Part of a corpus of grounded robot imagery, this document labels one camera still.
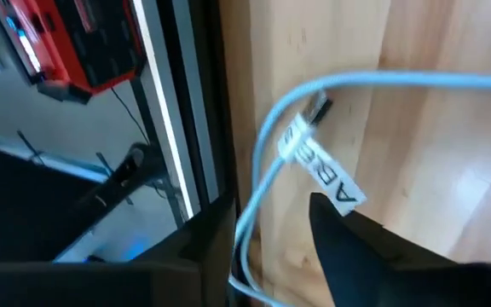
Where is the red black jobsite radio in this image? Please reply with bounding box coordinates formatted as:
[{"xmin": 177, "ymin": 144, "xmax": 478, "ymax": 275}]
[{"xmin": 0, "ymin": 0, "xmax": 147, "ymax": 106}]

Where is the black stand post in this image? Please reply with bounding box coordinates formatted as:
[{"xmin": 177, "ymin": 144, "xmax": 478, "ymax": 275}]
[{"xmin": 72, "ymin": 142, "xmax": 172, "ymax": 223}]

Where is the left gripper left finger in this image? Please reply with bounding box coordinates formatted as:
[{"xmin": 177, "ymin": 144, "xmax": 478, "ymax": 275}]
[{"xmin": 136, "ymin": 194, "xmax": 237, "ymax": 307}]

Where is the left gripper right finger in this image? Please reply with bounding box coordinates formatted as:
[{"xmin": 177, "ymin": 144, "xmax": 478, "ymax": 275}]
[{"xmin": 310, "ymin": 192, "xmax": 453, "ymax": 307}]

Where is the white braided USB cable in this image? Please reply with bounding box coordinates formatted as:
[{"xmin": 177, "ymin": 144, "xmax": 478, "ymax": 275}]
[{"xmin": 228, "ymin": 70, "xmax": 491, "ymax": 307}]

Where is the black aluminium table frame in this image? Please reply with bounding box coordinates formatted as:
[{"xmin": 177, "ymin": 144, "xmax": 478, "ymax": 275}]
[{"xmin": 132, "ymin": 0, "xmax": 240, "ymax": 223}]

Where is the black curtain divider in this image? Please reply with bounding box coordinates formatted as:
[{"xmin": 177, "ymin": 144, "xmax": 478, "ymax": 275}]
[{"xmin": 0, "ymin": 142, "xmax": 106, "ymax": 264}]

